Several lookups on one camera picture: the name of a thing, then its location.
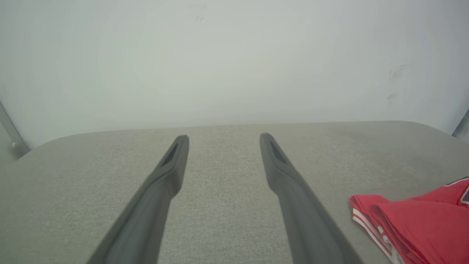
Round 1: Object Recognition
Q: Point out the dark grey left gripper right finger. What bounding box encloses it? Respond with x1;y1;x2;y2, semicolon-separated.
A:
259;132;364;264

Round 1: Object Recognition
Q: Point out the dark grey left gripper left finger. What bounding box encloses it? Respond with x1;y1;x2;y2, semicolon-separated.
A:
86;134;190;264

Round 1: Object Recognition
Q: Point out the red basketball jersey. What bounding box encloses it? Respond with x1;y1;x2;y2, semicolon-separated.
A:
349;176;469;264

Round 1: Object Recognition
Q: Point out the grey metal bar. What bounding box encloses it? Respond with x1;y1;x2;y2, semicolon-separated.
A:
0;101;30;162
451;109;469;142

